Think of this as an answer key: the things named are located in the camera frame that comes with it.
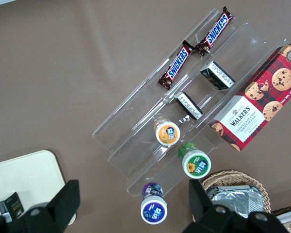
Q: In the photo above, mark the orange gum jar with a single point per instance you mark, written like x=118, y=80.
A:
x=167, y=133

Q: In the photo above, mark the light tan wicker basket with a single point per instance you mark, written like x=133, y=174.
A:
x=232, y=177

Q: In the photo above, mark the aluminium foil tray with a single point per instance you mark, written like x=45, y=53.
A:
x=237, y=199

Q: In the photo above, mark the red white lidded jar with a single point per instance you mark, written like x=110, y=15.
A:
x=73, y=219

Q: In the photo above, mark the green gum jar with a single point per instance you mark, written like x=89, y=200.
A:
x=196, y=165

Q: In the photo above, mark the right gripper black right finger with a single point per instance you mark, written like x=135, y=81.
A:
x=203, y=213

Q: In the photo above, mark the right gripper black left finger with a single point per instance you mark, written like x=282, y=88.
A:
x=60, y=206

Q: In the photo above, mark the purple gum jar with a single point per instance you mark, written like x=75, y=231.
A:
x=154, y=211

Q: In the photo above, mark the red Walkers cookie box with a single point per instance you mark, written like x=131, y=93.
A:
x=257, y=104

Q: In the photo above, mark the clear acrylic tiered stand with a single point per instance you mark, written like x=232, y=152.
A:
x=135, y=126

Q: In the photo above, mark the small black carton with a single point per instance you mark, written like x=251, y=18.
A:
x=217, y=77
x=11, y=206
x=188, y=106

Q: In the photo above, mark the Snickers chocolate bar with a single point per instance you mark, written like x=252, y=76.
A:
x=217, y=30
x=177, y=66

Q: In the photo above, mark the white plastic bin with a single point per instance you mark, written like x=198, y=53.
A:
x=286, y=213

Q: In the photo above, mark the cream plastic tray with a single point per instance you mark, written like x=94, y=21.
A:
x=21, y=174

